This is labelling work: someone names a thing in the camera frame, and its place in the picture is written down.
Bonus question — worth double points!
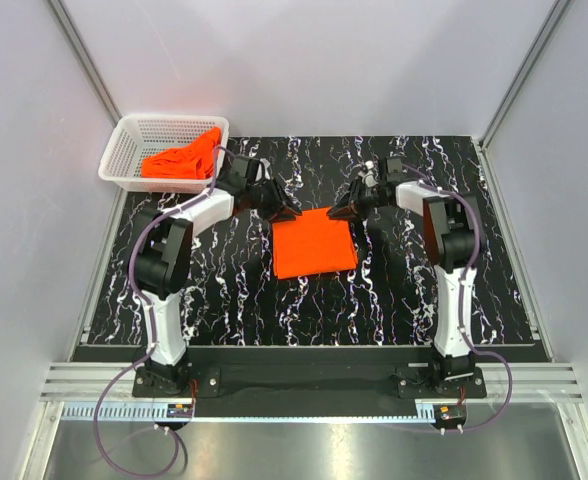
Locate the orange t shirt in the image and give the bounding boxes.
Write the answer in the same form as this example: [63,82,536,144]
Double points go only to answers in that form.
[272,208,358,280]

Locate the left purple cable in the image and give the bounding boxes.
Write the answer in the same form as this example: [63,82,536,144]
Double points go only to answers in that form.
[93,144,235,476]

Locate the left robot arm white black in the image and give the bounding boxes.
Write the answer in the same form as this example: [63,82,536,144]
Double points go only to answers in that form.
[127,178,302,396]

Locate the orange t shirts in basket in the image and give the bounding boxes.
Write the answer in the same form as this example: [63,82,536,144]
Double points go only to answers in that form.
[141,127,222,180]

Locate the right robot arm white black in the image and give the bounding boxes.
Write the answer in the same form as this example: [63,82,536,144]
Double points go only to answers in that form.
[327,180,483,397]

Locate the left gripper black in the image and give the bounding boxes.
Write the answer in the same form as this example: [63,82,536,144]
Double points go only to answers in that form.
[246,177,302,224]

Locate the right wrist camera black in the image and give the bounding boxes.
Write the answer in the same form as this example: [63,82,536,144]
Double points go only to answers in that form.
[358,156,406,188]

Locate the connector box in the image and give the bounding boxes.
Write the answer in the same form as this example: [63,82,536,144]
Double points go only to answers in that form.
[166,403,194,419]
[435,405,466,422]

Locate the black marble pattern mat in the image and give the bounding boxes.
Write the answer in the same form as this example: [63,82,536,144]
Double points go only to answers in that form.
[71,134,550,362]

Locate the left connector box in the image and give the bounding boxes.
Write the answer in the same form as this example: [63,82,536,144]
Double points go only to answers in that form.
[166,403,194,419]

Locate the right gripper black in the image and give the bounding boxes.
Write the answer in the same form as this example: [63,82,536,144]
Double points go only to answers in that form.
[327,178,387,222]

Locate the right connector box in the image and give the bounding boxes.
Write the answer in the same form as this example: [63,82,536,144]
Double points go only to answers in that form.
[435,405,466,422]

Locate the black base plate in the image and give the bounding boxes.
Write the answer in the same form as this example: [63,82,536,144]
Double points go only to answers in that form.
[133,346,487,421]

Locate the aluminium frame rail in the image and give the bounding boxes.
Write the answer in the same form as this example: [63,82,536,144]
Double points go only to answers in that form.
[40,363,583,423]

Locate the white plastic basket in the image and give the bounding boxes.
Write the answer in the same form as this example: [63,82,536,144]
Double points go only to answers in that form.
[98,113,229,194]

